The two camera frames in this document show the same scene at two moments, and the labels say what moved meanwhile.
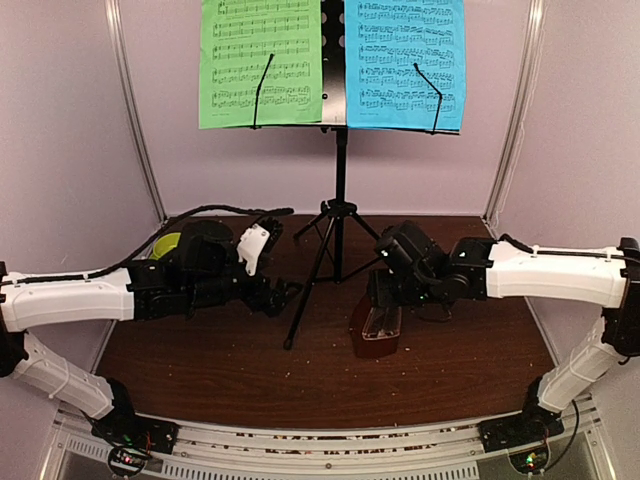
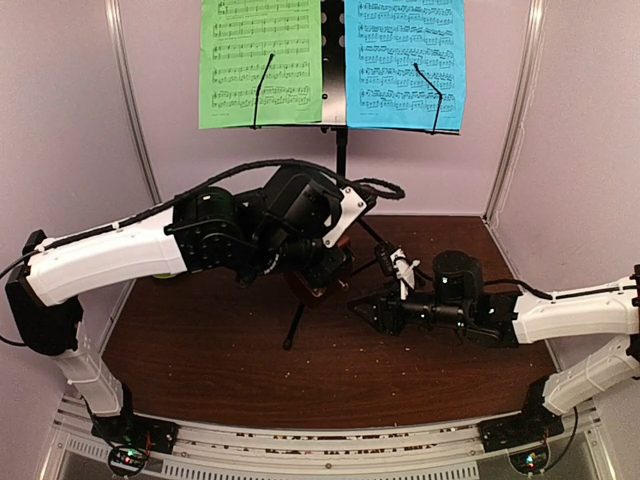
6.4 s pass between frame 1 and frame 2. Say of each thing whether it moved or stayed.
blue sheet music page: stayed
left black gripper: moved
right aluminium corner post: stayed
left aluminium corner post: stayed
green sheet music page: stayed
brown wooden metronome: moved
